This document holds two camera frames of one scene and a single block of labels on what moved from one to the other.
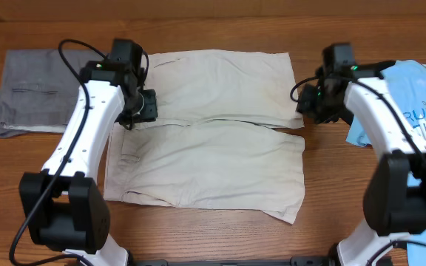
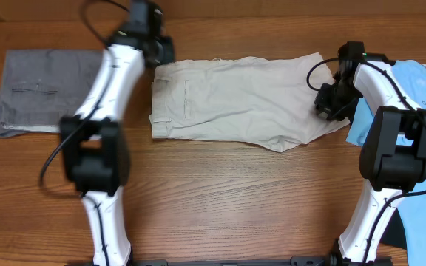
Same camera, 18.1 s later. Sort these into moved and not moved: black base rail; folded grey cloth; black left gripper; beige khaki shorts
Moved: beige khaki shorts; black left gripper
Not moved: black base rail; folded grey cloth
